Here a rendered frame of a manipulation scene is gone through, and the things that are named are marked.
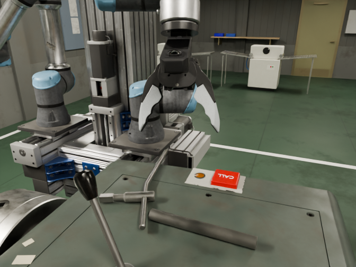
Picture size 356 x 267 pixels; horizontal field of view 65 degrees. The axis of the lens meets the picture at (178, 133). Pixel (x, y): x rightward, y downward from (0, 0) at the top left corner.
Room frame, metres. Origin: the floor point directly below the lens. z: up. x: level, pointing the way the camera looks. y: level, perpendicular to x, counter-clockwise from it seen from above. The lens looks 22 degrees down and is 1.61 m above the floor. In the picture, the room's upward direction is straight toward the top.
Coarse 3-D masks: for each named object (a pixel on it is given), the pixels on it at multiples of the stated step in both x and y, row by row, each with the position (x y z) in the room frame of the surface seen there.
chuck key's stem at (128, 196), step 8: (128, 192) 0.50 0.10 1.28; (136, 192) 0.50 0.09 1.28; (144, 192) 0.50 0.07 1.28; (152, 192) 0.50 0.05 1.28; (104, 200) 0.49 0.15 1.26; (112, 200) 0.49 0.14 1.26; (120, 200) 0.49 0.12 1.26; (128, 200) 0.49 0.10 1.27; (136, 200) 0.49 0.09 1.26; (152, 200) 0.49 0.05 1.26
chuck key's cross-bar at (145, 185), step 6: (162, 156) 0.69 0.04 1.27; (156, 168) 0.62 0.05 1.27; (150, 174) 0.59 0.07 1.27; (150, 180) 0.56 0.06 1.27; (144, 186) 0.53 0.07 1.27; (144, 198) 0.48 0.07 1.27; (144, 204) 0.46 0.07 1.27; (144, 210) 0.44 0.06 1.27; (144, 216) 0.43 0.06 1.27; (144, 222) 0.41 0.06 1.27; (144, 228) 0.40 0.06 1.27
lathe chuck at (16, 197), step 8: (8, 192) 0.57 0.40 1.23; (16, 192) 0.57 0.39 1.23; (24, 192) 0.58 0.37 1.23; (32, 192) 0.58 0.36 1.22; (40, 192) 0.61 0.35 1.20; (0, 200) 0.53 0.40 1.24; (8, 200) 0.53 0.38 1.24; (16, 200) 0.53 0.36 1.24; (24, 200) 0.53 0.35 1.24; (8, 208) 0.50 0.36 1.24; (16, 208) 0.50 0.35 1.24; (0, 216) 0.48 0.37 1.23
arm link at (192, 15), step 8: (168, 0) 0.54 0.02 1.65; (176, 0) 0.54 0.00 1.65; (184, 0) 0.54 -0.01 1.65; (192, 0) 0.55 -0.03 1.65; (160, 8) 0.56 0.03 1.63; (168, 8) 0.54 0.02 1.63; (176, 8) 0.53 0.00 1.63; (184, 8) 0.53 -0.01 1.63; (192, 8) 0.54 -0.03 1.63; (160, 16) 0.56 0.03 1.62; (168, 16) 0.54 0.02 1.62; (176, 16) 0.53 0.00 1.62; (184, 16) 0.53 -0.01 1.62; (192, 16) 0.54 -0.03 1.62
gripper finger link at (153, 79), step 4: (156, 68) 0.52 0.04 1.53; (156, 72) 0.52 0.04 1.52; (152, 76) 0.52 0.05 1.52; (156, 76) 0.52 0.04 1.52; (148, 80) 0.52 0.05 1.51; (152, 80) 0.52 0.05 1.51; (156, 80) 0.52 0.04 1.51; (148, 84) 0.52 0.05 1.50; (152, 84) 0.52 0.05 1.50; (156, 84) 0.52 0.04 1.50; (160, 84) 0.52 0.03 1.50; (144, 88) 0.52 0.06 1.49; (148, 88) 0.52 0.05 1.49; (144, 92) 0.52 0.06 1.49; (144, 96) 0.51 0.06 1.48
